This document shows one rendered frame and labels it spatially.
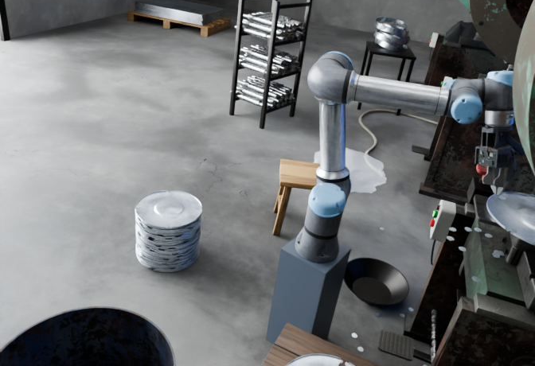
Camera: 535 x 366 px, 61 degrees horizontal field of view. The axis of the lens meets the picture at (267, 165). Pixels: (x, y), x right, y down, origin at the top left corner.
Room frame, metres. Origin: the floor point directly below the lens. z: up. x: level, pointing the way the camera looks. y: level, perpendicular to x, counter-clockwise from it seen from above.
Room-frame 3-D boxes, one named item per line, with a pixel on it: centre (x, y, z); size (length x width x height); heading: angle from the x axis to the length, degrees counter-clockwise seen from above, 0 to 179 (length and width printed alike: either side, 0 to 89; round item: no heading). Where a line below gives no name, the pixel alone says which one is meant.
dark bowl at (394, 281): (1.58, -0.55, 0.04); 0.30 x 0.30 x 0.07
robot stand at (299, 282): (1.25, -0.21, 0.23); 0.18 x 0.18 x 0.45; 57
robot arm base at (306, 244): (1.25, -0.21, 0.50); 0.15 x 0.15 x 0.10
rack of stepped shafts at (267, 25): (3.50, 0.11, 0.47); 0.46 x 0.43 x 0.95; 55
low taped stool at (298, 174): (2.01, -0.24, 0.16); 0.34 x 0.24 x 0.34; 92
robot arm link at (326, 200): (1.26, -0.21, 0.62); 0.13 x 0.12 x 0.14; 166
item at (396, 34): (4.17, -0.96, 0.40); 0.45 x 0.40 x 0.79; 177
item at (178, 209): (1.66, 0.41, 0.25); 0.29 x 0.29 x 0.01
